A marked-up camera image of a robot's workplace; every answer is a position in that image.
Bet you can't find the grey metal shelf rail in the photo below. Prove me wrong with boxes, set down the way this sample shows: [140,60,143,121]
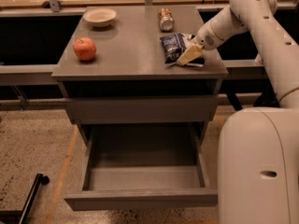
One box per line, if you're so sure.
[0,60,267,86]

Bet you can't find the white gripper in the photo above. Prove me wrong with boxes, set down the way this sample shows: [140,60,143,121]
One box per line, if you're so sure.
[177,24,224,66]

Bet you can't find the blue chip bag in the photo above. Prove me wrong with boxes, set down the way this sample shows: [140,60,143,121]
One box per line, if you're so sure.
[160,33,205,67]

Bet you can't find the black office chair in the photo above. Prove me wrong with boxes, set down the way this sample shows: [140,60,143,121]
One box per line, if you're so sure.
[226,93,280,111]

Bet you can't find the red apple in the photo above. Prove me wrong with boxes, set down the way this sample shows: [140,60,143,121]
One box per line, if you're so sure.
[73,37,96,61]

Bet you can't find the grey drawer cabinet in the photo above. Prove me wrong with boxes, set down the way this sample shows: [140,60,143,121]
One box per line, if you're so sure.
[52,6,227,141]

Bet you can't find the lying metal soda can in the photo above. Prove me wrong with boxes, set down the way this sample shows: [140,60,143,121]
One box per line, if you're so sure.
[159,7,174,32]

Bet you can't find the closed grey top drawer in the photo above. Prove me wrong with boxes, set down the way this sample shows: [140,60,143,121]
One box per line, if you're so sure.
[66,95,218,124]

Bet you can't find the black wheeled stand leg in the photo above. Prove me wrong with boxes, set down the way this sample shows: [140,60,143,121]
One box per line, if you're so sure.
[0,174,50,224]

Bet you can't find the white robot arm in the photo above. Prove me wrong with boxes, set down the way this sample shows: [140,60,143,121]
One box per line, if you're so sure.
[194,0,299,224]

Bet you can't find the white ceramic bowl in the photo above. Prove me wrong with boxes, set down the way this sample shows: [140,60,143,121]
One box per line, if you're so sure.
[83,8,117,28]

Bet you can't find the open grey middle drawer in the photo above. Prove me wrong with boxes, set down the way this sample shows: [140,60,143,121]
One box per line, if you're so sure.
[64,123,218,211]

